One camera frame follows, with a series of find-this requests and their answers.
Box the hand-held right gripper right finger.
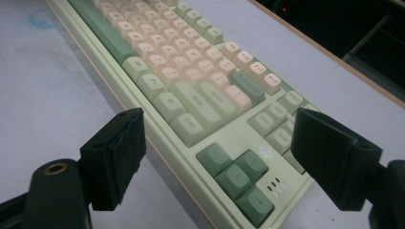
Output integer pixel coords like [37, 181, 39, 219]
[290, 108, 383, 212]

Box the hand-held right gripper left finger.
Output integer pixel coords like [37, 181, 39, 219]
[79, 107, 147, 212]

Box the green and cream keyboard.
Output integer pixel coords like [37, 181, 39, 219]
[46, 0, 323, 229]

